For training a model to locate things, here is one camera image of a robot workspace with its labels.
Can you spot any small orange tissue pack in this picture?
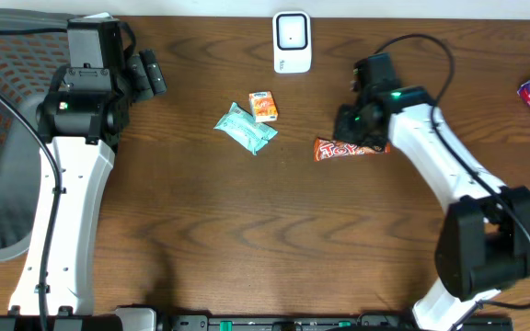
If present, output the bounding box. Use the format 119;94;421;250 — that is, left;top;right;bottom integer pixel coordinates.
248;91;278;123

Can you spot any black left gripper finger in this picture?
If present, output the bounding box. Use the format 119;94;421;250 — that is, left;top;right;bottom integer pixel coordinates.
139;49;167;95
127;54;155;102

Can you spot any teal snack bar wrapper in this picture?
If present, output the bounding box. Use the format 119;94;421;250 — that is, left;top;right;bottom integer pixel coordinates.
214;102;278;155

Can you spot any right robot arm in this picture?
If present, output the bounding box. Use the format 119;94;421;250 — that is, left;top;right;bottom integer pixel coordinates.
333;53;530;330

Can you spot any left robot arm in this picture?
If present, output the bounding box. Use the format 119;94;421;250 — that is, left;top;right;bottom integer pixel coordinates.
0;15;167;331

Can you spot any orange brown snack bar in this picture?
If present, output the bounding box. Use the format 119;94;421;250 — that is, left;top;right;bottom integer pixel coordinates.
314;138;391;161

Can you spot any white barcode scanner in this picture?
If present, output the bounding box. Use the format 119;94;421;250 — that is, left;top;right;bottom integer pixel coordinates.
272;11;312;74

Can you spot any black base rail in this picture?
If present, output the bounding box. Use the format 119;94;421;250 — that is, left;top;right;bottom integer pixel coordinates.
168;306;514;331

